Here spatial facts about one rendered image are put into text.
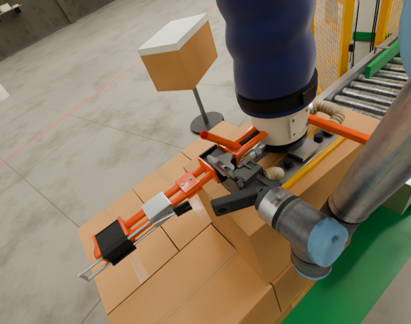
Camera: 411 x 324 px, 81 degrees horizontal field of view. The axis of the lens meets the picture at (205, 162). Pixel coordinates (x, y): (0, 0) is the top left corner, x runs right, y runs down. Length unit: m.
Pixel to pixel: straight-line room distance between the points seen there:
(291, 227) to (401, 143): 0.24
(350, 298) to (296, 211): 1.15
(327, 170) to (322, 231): 0.34
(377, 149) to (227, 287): 0.81
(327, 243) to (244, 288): 0.62
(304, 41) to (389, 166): 0.33
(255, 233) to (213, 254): 0.48
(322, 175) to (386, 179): 0.33
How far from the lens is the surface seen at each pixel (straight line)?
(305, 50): 0.65
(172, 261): 1.21
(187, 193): 0.66
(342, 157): 0.86
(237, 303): 1.07
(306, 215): 0.52
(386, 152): 0.45
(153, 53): 2.18
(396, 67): 2.13
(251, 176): 0.60
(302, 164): 0.80
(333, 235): 0.51
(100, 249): 0.67
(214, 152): 0.72
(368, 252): 1.75
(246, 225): 0.71
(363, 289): 1.66
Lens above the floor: 1.56
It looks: 42 degrees down
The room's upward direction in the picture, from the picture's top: 23 degrees counter-clockwise
